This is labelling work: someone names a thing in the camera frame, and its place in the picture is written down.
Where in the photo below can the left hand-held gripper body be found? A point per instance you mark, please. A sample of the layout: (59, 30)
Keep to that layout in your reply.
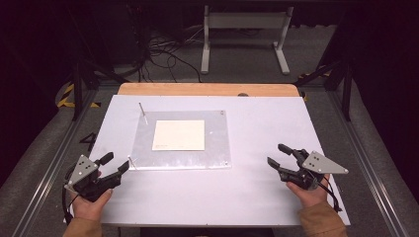
(84, 169)

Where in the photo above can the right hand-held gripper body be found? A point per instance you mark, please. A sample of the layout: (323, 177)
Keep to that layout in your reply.
(321, 164)

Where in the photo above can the clear acrylic photo frame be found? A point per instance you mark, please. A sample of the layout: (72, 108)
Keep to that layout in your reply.
(217, 141)

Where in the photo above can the landscape picture card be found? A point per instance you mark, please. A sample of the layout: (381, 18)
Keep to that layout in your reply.
(178, 135)

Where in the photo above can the person's right hand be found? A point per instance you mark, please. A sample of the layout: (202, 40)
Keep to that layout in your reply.
(311, 197)

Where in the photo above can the person's left hand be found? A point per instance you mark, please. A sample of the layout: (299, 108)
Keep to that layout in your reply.
(87, 209)

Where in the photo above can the white board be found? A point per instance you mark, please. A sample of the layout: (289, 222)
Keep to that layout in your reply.
(257, 131)

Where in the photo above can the black tripod stand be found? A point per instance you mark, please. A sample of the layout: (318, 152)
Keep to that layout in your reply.
(77, 89)

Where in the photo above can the black metal stand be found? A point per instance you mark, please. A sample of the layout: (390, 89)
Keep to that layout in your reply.
(346, 89)

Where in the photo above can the wooden table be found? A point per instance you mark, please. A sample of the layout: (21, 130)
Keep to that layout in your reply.
(197, 89)

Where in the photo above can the white metal stand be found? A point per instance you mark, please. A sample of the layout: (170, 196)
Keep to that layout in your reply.
(245, 20)

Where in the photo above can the aluminium rail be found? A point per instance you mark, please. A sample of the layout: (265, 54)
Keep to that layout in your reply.
(369, 171)
(49, 171)

